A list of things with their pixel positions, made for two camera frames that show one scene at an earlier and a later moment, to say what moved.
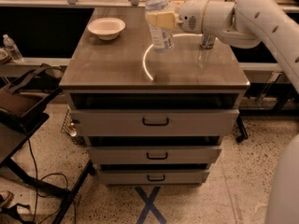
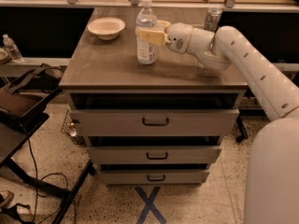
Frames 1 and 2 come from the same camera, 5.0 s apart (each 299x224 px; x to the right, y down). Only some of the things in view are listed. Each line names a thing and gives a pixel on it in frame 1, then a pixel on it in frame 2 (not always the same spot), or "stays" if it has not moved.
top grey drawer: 156,123 stays
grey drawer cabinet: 149,118 stays
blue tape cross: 149,206 stays
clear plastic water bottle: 157,2 -> 146,25
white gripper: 191,16 -> 178,38
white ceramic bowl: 106,28 stays
